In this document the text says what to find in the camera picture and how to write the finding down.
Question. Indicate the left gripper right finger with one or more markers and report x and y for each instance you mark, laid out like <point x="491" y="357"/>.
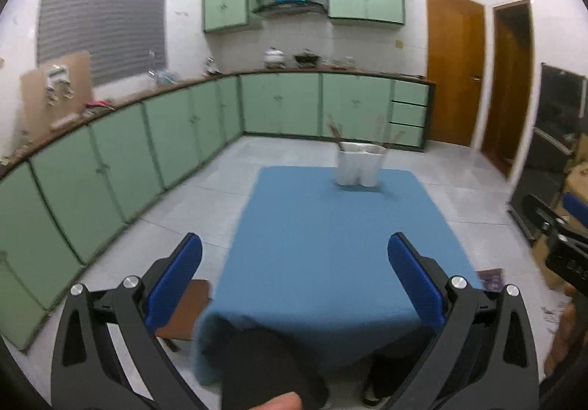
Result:
<point x="422" y="279"/>

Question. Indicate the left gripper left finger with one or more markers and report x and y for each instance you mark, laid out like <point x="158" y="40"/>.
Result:
<point x="167" y="279"/>

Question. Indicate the black chopstick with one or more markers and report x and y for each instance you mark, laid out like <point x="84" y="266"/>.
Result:
<point x="336" y="132"/>

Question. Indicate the green lower kitchen cabinets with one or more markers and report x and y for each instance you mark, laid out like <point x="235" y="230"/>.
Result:
<point x="65" y="200"/>

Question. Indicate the chrome kitchen faucet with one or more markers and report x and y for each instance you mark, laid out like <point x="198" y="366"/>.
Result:
<point x="152" y="65"/>

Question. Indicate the person's right hand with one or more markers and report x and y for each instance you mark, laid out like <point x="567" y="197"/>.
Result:
<point x="567" y="333"/>

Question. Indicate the person's left hand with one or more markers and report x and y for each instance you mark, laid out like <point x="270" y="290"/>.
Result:
<point x="287" y="401"/>

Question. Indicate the brown wooden stool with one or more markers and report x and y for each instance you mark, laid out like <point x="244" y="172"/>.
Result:
<point x="194" y="301"/>

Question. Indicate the purple patterned basket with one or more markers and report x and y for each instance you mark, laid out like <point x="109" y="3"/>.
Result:
<point x="492" y="280"/>

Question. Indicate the blue table cloth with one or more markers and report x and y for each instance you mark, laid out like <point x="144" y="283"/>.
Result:
<point x="309" y="261"/>

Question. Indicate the white double utensil holder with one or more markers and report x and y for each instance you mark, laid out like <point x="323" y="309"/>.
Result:
<point x="359" y="164"/>

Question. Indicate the black glass cabinet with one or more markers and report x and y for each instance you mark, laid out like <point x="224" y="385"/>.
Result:
<point x="560" y="118"/>

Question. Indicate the open wooden doorway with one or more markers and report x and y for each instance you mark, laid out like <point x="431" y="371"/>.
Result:
<point x="511" y="84"/>

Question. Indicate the brown cardboard board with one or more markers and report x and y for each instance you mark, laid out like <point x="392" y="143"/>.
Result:
<point x="55" y="92"/>

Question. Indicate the black wok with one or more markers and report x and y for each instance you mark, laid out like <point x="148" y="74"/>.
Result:
<point x="307" y="60"/>

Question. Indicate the white cooking pot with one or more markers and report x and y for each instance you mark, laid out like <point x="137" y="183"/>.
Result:
<point x="274" y="59"/>

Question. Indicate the brown wooden door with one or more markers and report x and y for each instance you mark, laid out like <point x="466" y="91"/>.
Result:
<point x="455" y="63"/>

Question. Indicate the grey window blind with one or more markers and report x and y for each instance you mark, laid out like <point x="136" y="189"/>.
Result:
<point x="116" y="33"/>

